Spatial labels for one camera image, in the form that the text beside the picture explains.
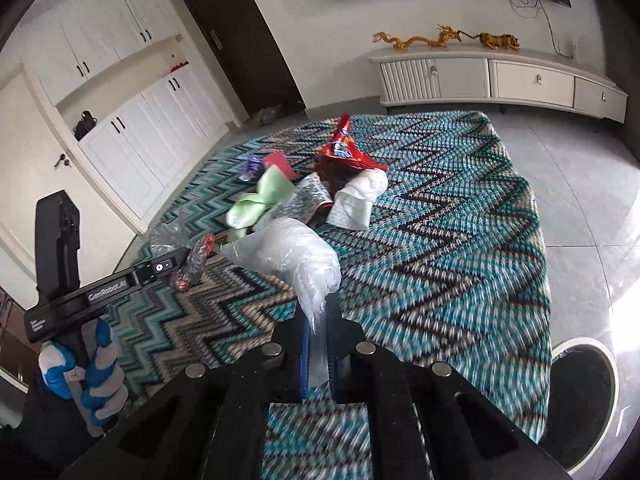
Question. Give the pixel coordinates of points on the purple wrapper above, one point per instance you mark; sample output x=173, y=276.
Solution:
x=251, y=167

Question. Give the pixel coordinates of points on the clear plastic wrapper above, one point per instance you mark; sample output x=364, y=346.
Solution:
x=167, y=237

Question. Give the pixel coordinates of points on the light green paper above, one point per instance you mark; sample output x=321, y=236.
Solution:
x=260, y=200

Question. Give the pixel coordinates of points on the silver patterned packet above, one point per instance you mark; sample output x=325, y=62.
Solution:
x=305, y=200

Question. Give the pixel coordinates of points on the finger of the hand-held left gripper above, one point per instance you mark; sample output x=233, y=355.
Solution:
x=157, y=270

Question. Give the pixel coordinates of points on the black handbag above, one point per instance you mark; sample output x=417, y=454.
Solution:
x=85, y=125

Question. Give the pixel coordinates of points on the white-rimmed black bin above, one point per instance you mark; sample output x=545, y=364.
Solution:
x=580, y=400

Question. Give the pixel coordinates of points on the zigzag patterned tablecloth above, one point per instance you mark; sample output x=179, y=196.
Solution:
x=450, y=240

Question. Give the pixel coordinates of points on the small red items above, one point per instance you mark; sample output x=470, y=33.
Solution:
x=178, y=66

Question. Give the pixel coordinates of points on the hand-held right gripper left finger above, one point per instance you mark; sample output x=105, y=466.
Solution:
x=305, y=360

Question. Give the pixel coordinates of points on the clear plastic bag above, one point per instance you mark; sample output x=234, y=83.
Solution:
x=295, y=255

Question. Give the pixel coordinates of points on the red and clear wrapper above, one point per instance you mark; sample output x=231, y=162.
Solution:
x=200, y=255

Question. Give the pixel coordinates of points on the white paper tissue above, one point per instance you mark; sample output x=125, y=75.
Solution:
x=355, y=200

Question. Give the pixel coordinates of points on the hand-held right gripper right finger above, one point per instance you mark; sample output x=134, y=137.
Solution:
x=334, y=365

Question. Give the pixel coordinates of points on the brown wooden furniture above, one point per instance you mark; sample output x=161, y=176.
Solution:
x=12, y=350

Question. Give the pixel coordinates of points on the red snack bag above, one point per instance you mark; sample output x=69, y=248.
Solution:
x=345, y=155

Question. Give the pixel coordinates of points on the person's left hand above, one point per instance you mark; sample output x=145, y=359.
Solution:
x=100, y=375

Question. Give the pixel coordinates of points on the golden dragon figurine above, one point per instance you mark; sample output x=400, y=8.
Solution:
x=415, y=40

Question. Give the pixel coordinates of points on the white door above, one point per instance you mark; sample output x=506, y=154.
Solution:
x=30, y=170

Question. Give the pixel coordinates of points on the golden tiger figurine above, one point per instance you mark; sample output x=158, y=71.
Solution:
x=492, y=40

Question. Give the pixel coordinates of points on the white television cabinet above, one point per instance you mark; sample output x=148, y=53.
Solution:
x=530, y=80

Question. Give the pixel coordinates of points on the grey slipper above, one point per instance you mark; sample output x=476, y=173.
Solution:
x=260, y=119
x=275, y=111

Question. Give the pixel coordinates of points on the dark brown door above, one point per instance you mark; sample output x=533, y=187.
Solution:
x=240, y=45

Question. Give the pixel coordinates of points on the white built-in cabinet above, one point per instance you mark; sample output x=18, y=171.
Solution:
x=145, y=145

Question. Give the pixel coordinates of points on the pink paper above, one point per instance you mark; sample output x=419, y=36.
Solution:
x=280, y=162

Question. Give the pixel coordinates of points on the person's left forearm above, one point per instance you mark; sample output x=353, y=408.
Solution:
x=30, y=440

